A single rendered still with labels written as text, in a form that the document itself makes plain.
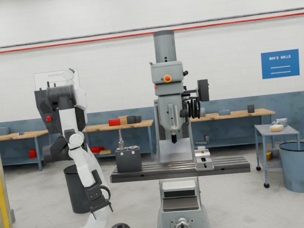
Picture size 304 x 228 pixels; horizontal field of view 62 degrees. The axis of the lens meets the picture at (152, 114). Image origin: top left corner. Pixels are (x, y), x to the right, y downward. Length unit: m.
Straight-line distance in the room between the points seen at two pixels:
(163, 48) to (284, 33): 4.98
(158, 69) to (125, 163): 0.88
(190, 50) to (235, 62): 1.12
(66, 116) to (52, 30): 5.77
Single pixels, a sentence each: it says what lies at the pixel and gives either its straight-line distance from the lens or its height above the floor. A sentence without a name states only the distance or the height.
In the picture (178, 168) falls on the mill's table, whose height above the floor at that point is 0.99.
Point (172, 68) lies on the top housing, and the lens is 2.02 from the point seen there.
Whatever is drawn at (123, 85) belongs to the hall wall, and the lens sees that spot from 6.54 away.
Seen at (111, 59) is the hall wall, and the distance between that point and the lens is 6.63.
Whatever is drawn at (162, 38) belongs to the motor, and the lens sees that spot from 2.43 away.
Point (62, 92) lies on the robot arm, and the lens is 1.53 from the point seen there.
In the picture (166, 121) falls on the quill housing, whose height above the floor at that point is 1.40.
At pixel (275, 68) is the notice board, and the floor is 1.81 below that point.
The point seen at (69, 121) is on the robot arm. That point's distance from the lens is 1.54.
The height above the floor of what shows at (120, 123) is 0.91.
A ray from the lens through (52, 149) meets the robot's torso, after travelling 1.78.
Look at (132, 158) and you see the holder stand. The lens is 2.30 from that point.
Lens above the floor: 1.71
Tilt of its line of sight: 6 degrees down
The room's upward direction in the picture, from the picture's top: 6 degrees counter-clockwise
